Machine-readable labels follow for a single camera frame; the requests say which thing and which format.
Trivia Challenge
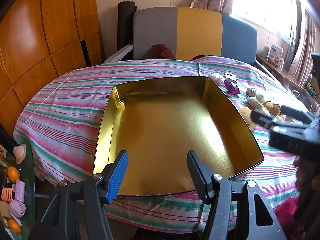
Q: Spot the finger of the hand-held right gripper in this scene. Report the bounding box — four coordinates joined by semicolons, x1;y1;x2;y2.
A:
280;105;313;123
251;109;278;130

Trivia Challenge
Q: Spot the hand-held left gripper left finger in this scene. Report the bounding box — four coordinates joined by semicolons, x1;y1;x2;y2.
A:
28;150;129;240

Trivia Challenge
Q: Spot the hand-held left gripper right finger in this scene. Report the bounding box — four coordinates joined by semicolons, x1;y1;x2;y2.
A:
186;150;288;240

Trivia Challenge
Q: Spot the yellow green snack packet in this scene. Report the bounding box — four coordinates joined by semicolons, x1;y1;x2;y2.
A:
247;96;269;113

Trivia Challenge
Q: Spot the purple snack packet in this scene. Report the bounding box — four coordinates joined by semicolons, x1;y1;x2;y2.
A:
224;80;240;95

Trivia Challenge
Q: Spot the gold tin box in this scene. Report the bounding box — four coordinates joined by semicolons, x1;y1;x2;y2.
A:
93;76;264;197

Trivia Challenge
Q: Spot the clear plastic bag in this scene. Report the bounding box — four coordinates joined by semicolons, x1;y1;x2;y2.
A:
209;72;226;84

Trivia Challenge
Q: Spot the person's right hand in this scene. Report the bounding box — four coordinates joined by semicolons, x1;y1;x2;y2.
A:
293;155;310;198

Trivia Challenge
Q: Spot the wooden shelf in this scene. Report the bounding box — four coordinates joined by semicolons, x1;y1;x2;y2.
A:
256;55;320;108

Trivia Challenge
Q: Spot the white appliance box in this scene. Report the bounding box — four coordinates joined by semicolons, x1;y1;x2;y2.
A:
266;44;284;64

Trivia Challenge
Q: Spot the bright pink cloth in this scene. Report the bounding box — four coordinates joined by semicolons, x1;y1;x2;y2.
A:
274;197;304;233

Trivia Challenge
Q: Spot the pink green striped tablecloth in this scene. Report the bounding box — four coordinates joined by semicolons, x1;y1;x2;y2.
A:
12;56;310;232

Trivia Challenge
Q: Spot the pink ridged toy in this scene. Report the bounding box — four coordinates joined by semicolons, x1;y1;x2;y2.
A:
12;179;26;203

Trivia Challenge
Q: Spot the pink round toy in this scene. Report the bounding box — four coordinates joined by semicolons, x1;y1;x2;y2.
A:
13;144;27;164

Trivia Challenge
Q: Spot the orange fruit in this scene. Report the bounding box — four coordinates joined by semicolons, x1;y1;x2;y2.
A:
7;219;22;234
7;166;20;180

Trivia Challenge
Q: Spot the purple shell toy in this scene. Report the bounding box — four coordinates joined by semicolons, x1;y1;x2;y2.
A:
9;199;27;218

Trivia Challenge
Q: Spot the stack of orange toy plates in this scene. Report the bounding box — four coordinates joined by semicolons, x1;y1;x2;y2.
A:
0;187;14;202

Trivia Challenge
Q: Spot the black pole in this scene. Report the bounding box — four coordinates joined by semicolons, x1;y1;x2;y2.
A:
0;124;19;153

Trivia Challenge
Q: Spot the dark red cloth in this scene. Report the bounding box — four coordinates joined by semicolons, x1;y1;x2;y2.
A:
150;44;177;60

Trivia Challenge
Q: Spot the white foam piece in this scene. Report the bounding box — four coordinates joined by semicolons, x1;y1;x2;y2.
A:
104;44;134;64

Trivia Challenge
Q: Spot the grey yellow blue sofa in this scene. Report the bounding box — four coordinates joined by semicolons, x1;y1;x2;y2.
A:
132;6;258;67

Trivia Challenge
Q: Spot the black rolled mat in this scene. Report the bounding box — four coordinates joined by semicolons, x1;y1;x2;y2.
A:
117;1;136;53

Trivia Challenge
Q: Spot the wooden wardrobe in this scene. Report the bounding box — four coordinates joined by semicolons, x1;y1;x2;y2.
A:
0;0;103;140

